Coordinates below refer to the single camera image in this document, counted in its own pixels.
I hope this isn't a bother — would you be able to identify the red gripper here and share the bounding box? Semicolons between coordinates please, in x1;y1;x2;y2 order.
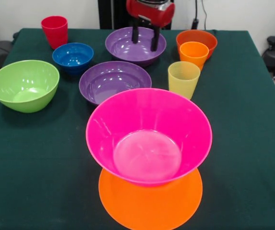
126;0;176;52

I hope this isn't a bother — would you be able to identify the large pink plastic bowl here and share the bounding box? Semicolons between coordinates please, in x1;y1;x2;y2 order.
85;88;213;188

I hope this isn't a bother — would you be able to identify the large orange plastic bowl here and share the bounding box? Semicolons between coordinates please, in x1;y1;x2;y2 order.
98;166;203;230

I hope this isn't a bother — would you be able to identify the purple plastic bowl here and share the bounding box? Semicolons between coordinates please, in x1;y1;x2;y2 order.
78;60;152;106
105;26;167;68

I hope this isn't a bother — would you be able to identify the orange plastic cup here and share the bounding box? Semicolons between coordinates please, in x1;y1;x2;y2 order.
179;41;210;71

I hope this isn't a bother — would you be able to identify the yellow plastic cup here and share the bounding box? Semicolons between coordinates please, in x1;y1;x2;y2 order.
167;61;201;100

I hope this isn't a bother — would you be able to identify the small red-orange plastic bowl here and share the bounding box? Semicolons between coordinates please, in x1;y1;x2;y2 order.
176;29;218;60

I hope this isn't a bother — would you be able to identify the blue plastic bowl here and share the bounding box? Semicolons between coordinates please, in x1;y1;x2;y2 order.
52;42;95;75

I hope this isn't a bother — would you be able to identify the red plastic cup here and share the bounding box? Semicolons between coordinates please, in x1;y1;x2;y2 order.
41;15;69;50

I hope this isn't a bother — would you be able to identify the light green plastic bowl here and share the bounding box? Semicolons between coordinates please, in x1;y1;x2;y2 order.
0;59;60;114

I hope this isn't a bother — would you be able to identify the dark green tablecloth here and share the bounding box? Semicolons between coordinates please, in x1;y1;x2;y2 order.
0;28;275;230

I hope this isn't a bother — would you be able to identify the black hanging cable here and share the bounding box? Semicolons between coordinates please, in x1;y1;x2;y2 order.
191;0;207;31

